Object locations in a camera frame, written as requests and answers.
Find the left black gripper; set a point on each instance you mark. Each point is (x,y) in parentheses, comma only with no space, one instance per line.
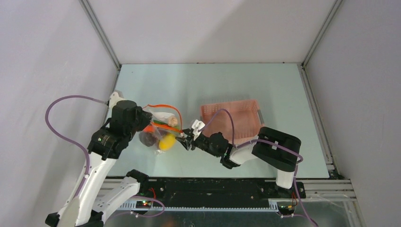
(146,117)

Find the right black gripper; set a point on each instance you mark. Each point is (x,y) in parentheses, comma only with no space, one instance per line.
(191,139)

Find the yellow mango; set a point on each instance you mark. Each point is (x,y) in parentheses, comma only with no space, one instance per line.
(167,142)

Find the white garlic bulb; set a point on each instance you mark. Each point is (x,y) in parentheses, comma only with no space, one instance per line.
(172,121)

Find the clear zip bag orange zipper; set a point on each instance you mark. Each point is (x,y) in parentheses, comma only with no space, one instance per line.
(160,113)

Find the orange carrot green top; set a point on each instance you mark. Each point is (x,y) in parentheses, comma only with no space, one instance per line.
(165,127)

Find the pink plastic basket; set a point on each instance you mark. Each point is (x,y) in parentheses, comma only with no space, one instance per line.
(239,121)

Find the green cucumber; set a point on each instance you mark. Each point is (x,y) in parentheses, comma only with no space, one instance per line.
(163,123)

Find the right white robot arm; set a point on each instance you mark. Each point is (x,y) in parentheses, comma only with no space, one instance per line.
(278,149)

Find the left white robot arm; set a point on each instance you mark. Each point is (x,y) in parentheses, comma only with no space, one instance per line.
(83,208)

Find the left green circuit board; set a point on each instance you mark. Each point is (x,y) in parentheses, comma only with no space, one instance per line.
(143,204)

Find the green circuit board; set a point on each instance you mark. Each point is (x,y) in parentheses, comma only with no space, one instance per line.
(288,210)
(143,204)

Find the right green circuit board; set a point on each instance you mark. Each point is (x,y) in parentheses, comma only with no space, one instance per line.
(288,210)

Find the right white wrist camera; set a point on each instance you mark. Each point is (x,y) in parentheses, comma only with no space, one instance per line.
(197,127)

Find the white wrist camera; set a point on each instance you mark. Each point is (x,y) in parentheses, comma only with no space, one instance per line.
(114,98)
(197,127)

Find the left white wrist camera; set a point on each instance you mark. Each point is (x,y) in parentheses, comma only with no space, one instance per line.
(114,98)

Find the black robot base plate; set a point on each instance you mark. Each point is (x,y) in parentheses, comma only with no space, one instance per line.
(218,191)

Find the grey slotted cable duct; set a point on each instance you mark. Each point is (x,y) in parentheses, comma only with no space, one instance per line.
(132,205)

